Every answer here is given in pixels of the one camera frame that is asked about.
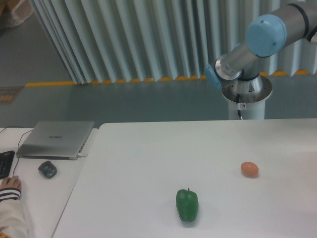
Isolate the person's hand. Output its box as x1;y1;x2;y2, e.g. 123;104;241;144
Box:
0;176;22;192

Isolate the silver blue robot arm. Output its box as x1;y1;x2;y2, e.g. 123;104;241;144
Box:
204;1;317;89

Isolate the white sleeved forearm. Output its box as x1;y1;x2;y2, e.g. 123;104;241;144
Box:
0;188;28;238

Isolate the green bell pepper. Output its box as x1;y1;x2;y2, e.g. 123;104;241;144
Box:
175;188;199;222

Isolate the black keyboard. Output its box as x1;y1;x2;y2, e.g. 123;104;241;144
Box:
0;150;15;179

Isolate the silver closed laptop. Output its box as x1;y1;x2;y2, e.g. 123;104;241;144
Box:
16;121;94;160

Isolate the white folding partition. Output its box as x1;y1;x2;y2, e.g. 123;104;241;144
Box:
31;0;317;84

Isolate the brown cardboard box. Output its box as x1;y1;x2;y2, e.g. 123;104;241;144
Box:
0;0;34;30

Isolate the brown egg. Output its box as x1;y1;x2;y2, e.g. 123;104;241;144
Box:
240;162;259;177

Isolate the black laptop cable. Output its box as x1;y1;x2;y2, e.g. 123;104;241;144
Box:
0;127;34;177

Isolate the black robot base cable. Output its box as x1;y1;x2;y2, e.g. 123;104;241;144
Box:
236;93;245;121

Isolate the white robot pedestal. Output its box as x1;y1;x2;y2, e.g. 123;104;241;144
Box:
222;75;272;120

